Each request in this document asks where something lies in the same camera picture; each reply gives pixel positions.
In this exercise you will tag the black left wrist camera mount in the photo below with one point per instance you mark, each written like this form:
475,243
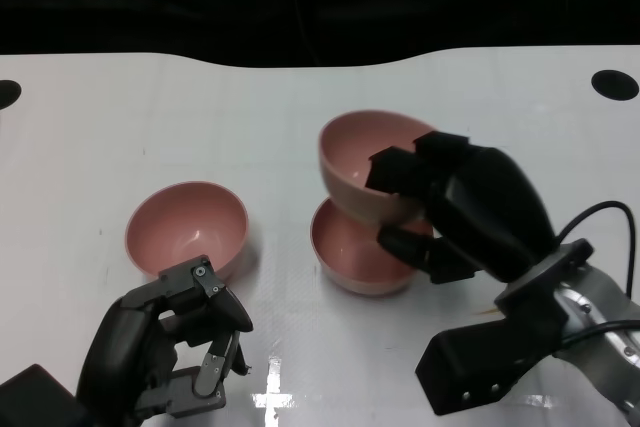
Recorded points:
37,399

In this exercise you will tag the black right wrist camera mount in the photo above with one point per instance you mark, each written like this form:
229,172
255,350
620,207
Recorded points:
480,352

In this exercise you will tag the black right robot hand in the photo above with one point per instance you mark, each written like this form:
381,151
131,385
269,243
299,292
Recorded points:
490,207

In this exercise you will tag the pink plastic bowl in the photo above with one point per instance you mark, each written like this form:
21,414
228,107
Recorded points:
355,147
185,227
350,262

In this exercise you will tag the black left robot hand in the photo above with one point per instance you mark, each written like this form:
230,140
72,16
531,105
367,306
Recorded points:
117,352

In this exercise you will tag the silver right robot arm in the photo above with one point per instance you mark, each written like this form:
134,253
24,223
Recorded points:
605,332

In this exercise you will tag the black table grommet hole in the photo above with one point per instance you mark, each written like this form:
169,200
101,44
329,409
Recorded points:
615,85
7,94

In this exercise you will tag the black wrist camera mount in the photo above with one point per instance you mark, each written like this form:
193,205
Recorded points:
37,399
480,352

